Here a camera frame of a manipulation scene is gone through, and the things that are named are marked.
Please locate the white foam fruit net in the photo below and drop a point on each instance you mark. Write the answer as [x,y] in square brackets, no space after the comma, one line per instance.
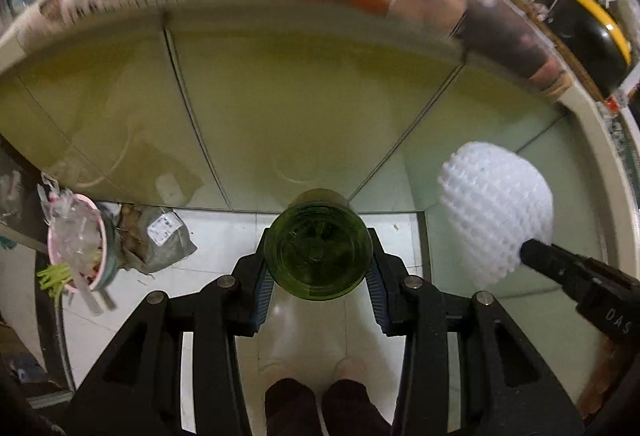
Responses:
[492,211]

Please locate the person's leg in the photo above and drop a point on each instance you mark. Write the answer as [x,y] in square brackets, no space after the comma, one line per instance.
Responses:
[290,408]
[352,408]

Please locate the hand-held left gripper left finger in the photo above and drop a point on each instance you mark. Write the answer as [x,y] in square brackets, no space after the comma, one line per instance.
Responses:
[261,303]

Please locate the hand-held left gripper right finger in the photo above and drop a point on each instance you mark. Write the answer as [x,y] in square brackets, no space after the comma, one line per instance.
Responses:
[376,303]

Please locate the green vegetable scraps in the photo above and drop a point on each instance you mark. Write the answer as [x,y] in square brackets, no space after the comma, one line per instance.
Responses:
[54,278]

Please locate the person's left leg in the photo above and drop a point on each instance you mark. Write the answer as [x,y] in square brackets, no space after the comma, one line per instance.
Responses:
[290,408]

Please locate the black pot with yellow lid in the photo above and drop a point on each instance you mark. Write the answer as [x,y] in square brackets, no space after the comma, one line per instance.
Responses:
[595,51]

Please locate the pink waste bin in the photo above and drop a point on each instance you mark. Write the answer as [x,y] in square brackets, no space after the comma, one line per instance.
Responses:
[80,241]

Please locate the person's right leg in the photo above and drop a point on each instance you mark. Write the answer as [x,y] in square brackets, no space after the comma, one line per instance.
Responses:
[352,408]

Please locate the green glass bottle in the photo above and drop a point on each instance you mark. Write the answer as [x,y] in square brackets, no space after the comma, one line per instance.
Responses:
[317,246]

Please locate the grey plastic bag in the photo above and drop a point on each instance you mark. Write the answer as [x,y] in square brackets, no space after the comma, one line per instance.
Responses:
[162,236]

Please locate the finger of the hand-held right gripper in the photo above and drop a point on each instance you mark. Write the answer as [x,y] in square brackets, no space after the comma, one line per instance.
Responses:
[545,258]

